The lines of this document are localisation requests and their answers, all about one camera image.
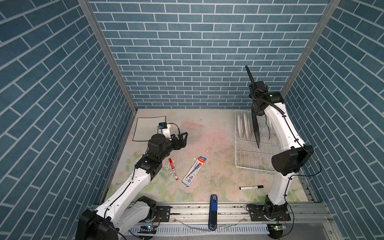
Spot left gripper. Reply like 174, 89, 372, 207
157, 131, 188, 163

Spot white square plate black rim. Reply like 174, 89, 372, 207
133, 116, 166, 142

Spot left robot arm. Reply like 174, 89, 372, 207
76, 133, 188, 240

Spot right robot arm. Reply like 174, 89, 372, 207
249, 82, 314, 221

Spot white round plate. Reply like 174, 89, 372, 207
244, 112, 252, 141
237, 114, 244, 139

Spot red marker pen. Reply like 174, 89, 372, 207
169, 158, 179, 181

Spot pen package red blue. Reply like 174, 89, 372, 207
182, 156, 207, 187

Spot black white marker pen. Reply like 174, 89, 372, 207
239, 185, 264, 190

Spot blue black handheld device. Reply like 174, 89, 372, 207
208, 195, 218, 231

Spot left circuit board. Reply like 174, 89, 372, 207
138, 226, 157, 236

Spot circuit board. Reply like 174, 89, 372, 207
268, 224, 286, 232
138, 226, 157, 236

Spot right circuit board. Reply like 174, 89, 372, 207
268, 224, 286, 232

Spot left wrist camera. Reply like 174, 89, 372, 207
158, 122, 171, 139

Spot white wire dish rack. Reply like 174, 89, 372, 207
235, 110, 282, 173

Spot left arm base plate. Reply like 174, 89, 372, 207
136, 206, 171, 224

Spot white cable duct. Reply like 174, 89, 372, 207
131, 224, 270, 237

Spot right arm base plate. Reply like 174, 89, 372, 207
246, 204, 291, 222

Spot aluminium rail frame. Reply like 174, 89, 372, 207
78, 201, 343, 240

